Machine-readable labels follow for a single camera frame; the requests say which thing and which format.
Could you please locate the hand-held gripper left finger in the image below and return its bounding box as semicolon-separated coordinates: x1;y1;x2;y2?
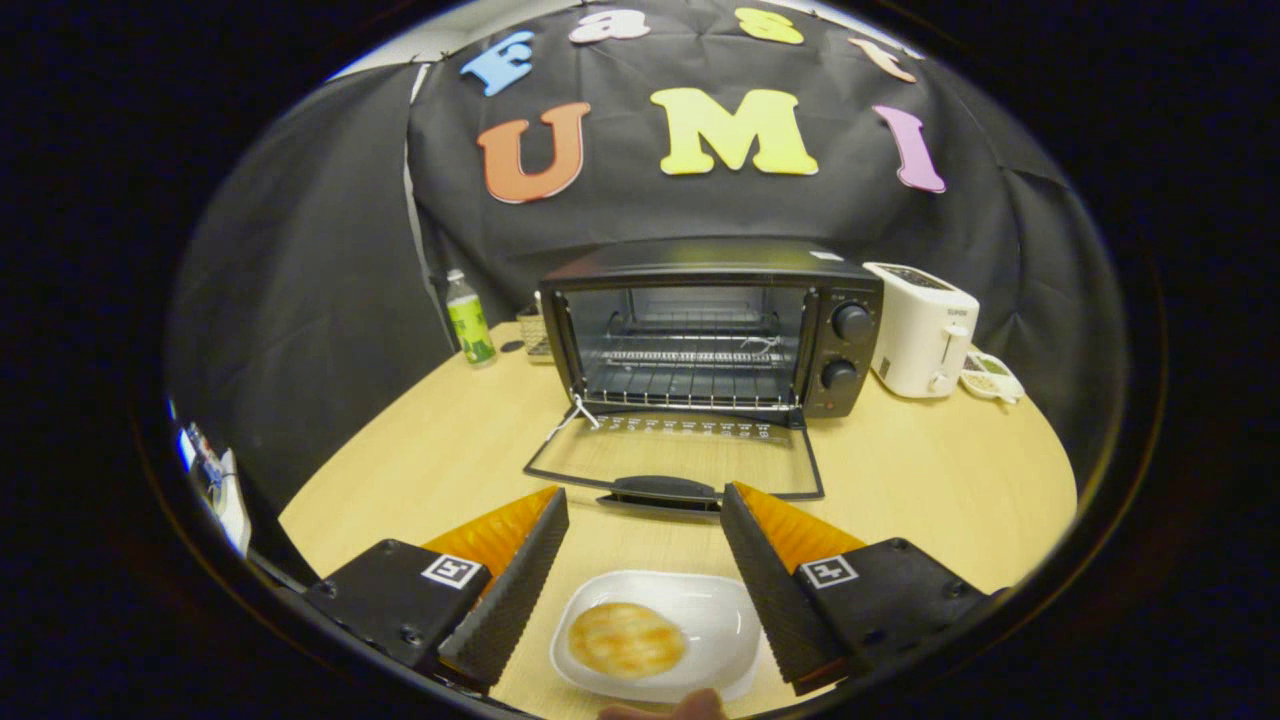
305;487;571;691

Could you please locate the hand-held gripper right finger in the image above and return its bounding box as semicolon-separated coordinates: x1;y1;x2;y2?
720;482;1006;696

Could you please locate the golden bread bun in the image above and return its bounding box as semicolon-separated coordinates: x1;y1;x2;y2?
568;602;688;679

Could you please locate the black toaster oven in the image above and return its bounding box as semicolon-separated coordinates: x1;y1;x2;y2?
523;238;885;513

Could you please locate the white pop-up toaster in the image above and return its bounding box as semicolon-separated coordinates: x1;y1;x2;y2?
864;262;981;399

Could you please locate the white plate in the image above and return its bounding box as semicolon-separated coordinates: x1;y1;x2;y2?
550;570;763;704

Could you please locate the small clear glass container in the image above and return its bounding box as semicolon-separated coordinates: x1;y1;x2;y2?
517;292;556;363

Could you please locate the green label plastic bottle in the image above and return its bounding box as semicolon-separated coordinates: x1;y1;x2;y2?
446;269;497;367

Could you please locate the black backdrop cloth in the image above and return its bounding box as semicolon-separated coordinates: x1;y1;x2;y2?
165;0;1126;501

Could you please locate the white string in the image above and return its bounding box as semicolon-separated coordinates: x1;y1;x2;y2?
548;393;601;446

